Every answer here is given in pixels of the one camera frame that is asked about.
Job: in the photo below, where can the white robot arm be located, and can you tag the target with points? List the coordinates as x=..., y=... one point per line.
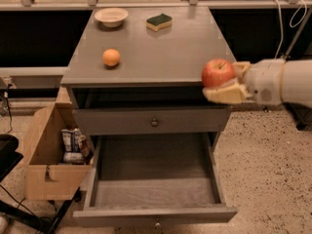
x=296, y=82

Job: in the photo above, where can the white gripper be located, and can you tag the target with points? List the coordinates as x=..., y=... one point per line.
x=264, y=81

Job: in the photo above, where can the cardboard box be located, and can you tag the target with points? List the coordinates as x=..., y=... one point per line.
x=47, y=178

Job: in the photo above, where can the snack packets in box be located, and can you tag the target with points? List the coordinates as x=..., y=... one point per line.
x=76, y=147

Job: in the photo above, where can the grey drawer cabinet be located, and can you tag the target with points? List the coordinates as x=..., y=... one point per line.
x=133, y=95

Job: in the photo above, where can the red apple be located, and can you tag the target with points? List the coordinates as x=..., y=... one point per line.
x=217, y=72

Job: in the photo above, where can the white bowl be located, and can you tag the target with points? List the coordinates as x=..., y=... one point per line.
x=111, y=17

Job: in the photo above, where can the metal railing frame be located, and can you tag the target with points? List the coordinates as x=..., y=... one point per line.
x=190, y=32

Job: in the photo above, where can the closed grey drawer with knob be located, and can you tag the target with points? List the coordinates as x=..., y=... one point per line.
x=132, y=121

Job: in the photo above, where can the green yellow sponge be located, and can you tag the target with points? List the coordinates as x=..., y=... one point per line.
x=159, y=22

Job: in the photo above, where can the open grey lower drawer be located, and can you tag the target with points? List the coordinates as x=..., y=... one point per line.
x=154, y=180

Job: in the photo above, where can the orange fruit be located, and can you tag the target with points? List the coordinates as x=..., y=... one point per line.
x=110, y=57

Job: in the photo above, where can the black stand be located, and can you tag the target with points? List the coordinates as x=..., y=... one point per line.
x=13, y=205

